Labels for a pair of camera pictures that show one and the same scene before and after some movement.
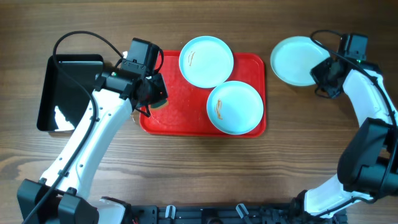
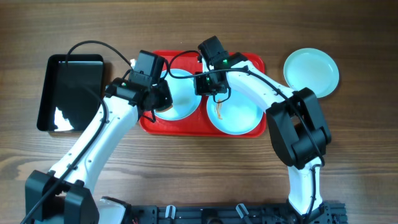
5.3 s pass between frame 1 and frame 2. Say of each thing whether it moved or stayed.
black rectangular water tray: stayed
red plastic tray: stayed
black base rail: stayed
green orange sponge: moved
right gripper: moved
